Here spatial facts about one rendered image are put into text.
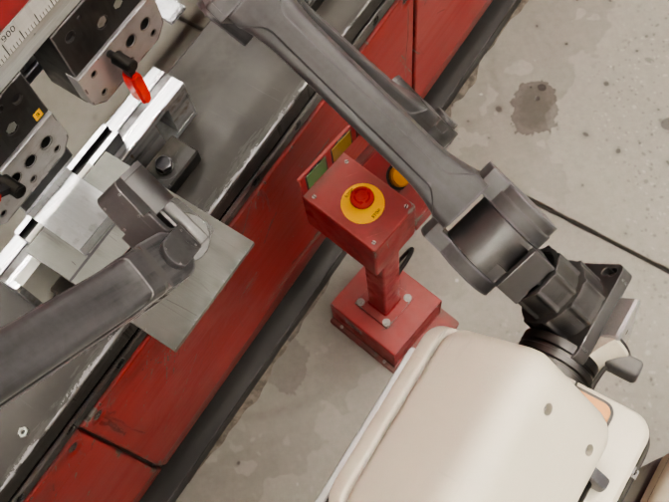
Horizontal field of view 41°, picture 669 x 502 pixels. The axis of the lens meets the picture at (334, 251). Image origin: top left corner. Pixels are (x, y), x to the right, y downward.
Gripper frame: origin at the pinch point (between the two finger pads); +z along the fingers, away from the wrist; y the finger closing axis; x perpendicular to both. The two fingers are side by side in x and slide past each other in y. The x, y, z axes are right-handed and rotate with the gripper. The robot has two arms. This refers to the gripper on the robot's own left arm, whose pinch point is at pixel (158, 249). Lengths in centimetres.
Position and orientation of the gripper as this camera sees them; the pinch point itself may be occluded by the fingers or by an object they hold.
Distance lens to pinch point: 120.7
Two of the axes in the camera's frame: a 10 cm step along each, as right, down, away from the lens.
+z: -3.4, 0.6, 9.4
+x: 7.5, 6.3, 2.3
